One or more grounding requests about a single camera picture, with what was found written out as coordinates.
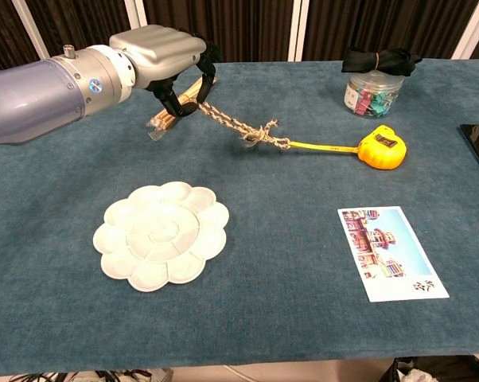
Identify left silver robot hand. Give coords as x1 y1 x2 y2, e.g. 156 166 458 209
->
109 24 224 119

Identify braided jute rope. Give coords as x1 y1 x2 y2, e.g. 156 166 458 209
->
197 100 292 151

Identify yellow tape measure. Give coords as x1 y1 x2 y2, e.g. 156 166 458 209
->
289 124 408 171

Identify bundle of wooden sticks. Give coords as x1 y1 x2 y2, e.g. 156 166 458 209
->
146 76 219 141

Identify dark curtain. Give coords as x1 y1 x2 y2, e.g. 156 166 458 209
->
0 0 479 72

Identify teal table cloth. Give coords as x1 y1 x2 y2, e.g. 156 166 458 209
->
0 58 479 378

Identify white flower-shaped paint palette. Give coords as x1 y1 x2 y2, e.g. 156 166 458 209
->
92 181 230 293

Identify clear jar of binder clips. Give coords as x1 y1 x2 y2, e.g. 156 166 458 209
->
345 71 406 119

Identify black cloth bundle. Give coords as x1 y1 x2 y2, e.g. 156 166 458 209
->
341 47 423 77

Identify postcard with building picture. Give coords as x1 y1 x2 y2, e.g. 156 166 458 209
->
337 205 450 304

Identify black bin with trash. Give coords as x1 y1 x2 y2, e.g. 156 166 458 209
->
378 355 479 382

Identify cables under table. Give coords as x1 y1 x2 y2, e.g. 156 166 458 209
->
6 368 173 382

